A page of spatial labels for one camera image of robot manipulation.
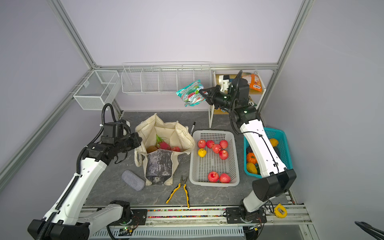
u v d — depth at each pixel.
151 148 0.89
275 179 0.41
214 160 0.94
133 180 0.84
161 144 0.94
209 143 0.96
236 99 0.51
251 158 0.89
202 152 0.91
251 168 0.85
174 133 0.95
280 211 0.74
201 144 0.95
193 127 1.11
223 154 0.91
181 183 0.84
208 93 0.64
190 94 0.66
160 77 0.97
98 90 0.98
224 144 0.96
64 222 0.37
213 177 0.81
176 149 0.91
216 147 0.93
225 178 0.81
